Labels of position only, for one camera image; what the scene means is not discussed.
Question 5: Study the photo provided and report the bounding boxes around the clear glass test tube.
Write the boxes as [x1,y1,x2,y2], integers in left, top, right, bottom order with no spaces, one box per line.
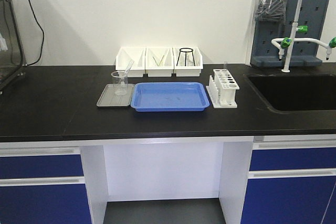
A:
[121,60,134,86]

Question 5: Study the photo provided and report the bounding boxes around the white test tube rack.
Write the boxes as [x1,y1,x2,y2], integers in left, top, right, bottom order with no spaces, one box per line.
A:
[206,69,239,109]

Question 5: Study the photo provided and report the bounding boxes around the grey pegboard drying rack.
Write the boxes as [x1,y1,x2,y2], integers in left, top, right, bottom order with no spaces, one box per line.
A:
[250,0,329,68]

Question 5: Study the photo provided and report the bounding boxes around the blue plastic tray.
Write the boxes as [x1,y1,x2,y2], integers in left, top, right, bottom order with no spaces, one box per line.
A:
[131,82,209,112]

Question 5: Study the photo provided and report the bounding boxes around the white middle storage bin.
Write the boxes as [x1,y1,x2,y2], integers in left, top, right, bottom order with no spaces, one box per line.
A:
[145,47,174,77]

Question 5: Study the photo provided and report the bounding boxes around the white storage bin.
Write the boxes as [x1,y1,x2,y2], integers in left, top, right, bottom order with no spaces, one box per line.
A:
[115,47,146,78]
[145,47,174,77]
[173,47,203,77]

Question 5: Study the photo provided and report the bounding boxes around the white right storage bin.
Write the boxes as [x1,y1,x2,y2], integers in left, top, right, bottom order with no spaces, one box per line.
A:
[173,47,203,77]

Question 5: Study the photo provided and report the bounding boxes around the clear plastic beaker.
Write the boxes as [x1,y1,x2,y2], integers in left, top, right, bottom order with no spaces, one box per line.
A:
[111,70,128,95]

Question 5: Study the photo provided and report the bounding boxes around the white left storage bin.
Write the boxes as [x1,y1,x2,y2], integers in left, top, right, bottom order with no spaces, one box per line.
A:
[115,47,146,78]

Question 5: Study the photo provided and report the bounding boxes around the black sink basin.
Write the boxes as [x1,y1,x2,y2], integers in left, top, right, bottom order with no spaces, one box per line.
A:
[244,73,335,113]

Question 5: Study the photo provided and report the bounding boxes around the white gooseneck lab faucet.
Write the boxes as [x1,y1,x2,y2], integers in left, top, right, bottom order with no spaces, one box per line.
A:
[271,0,335,73]

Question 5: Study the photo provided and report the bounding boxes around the blue right cabinet drawers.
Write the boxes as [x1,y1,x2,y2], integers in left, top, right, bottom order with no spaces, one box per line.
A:
[241,144,335,223]

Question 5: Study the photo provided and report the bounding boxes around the blue cabinet drawers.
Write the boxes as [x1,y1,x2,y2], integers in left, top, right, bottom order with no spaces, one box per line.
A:
[241,144,335,223]
[1,147,93,223]

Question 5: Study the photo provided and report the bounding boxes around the blue left cabinet drawers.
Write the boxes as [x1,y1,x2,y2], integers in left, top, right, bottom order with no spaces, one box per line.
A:
[1,147,93,223]

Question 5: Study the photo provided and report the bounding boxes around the glass fume cabinet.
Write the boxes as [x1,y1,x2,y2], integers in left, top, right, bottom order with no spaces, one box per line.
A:
[1,0,26,90]

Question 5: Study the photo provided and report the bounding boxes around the black wire tripod stand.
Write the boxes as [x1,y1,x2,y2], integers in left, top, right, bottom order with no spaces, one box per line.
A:
[176,47,196,66]

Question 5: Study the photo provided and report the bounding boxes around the black hanging cable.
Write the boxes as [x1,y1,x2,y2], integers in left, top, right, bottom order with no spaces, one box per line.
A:
[0,0,45,67]

